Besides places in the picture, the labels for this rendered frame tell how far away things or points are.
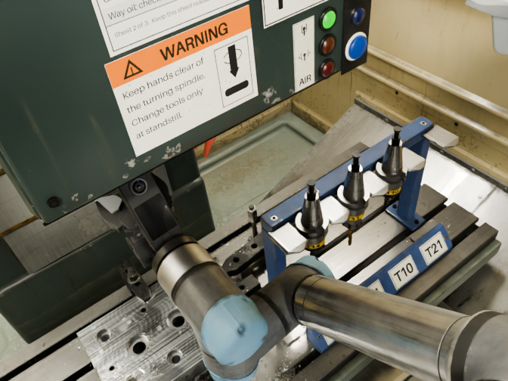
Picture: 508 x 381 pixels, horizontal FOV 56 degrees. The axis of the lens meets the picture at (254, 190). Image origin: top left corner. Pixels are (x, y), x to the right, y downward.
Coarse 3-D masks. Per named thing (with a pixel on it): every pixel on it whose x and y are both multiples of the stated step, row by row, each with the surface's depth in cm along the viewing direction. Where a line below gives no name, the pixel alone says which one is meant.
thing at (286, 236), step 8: (288, 224) 93; (272, 232) 92; (280, 232) 92; (288, 232) 92; (296, 232) 92; (272, 240) 91; (280, 240) 91; (288, 240) 90; (296, 240) 90; (304, 240) 90; (280, 248) 90; (288, 248) 89; (296, 248) 89; (304, 248) 89
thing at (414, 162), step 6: (402, 150) 105; (408, 150) 105; (408, 156) 103; (414, 156) 103; (420, 156) 103; (408, 162) 102; (414, 162) 102; (420, 162) 102; (408, 168) 101; (414, 168) 101; (420, 168) 101
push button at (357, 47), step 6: (360, 36) 59; (354, 42) 59; (360, 42) 59; (366, 42) 60; (348, 48) 59; (354, 48) 59; (360, 48) 60; (366, 48) 61; (348, 54) 60; (354, 54) 60; (360, 54) 61
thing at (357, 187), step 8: (360, 168) 91; (352, 176) 91; (360, 176) 91; (344, 184) 95; (352, 184) 92; (360, 184) 93; (344, 192) 95; (352, 192) 93; (360, 192) 94; (352, 200) 95
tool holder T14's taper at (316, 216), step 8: (304, 200) 88; (312, 200) 87; (304, 208) 89; (312, 208) 88; (320, 208) 89; (304, 216) 90; (312, 216) 89; (320, 216) 90; (304, 224) 91; (312, 224) 90; (320, 224) 90
